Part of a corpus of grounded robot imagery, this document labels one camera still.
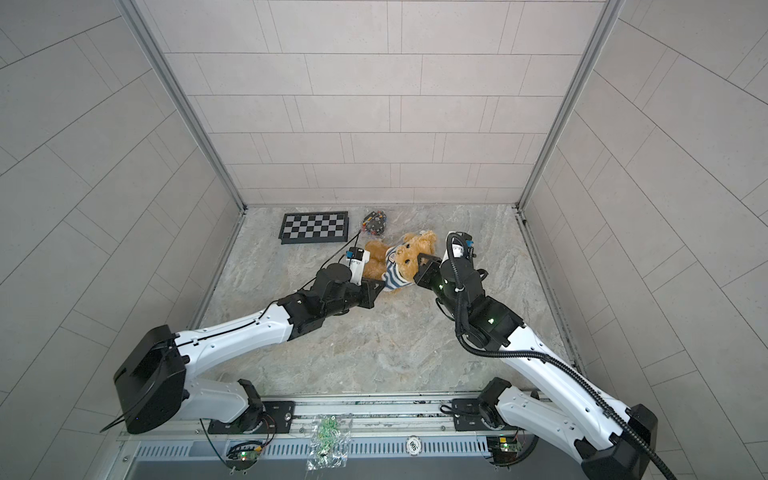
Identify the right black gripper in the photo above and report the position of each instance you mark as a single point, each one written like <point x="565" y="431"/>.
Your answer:
<point x="429" y="270"/>

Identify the bag of colourful small parts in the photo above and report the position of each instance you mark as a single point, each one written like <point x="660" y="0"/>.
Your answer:
<point x="374" y="223"/>

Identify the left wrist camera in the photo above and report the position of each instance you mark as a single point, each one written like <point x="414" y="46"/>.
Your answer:
<point x="357" y="259"/>

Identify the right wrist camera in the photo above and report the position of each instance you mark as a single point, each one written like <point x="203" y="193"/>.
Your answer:
<point x="461" y="245"/>

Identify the aluminium mounting rail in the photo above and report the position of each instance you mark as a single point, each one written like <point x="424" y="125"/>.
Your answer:
<point x="381" y="425"/>

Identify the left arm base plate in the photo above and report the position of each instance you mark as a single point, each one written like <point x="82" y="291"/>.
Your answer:
<point x="272" y="417"/>

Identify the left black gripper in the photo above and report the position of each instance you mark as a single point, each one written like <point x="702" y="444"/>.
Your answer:
<point x="369" y="293"/>

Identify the brown teddy bear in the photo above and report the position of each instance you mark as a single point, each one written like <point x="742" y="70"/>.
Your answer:
<point x="410" y="247"/>

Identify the round white sticker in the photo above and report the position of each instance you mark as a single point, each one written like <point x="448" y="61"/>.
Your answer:
<point x="413" y="446"/>

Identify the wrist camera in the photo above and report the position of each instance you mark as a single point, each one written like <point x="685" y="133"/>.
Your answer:
<point x="461" y="245"/>
<point x="357" y="259"/>

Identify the left green circuit board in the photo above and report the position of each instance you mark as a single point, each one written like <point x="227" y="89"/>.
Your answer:
<point x="244" y="455"/>

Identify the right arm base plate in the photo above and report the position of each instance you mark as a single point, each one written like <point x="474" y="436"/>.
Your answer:
<point x="467" y="415"/>

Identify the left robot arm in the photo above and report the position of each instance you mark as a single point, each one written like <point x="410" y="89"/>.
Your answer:
<point x="161" y="379"/>

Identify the black white checkerboard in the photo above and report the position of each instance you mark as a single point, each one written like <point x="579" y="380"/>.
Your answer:
<point x="314" y="227"/>

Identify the clear bag green parts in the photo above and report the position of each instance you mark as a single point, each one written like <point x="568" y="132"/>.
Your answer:
<point x="329" y="442"/>

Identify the striped knit bear sweater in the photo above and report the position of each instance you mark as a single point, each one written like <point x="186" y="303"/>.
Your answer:
<point x="392" y="277"/>

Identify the right circuit board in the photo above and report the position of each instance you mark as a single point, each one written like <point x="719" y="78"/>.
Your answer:
<point x="503" y="451"/>

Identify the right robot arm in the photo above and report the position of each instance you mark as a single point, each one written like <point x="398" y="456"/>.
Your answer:
<point x="609" y="439"/>

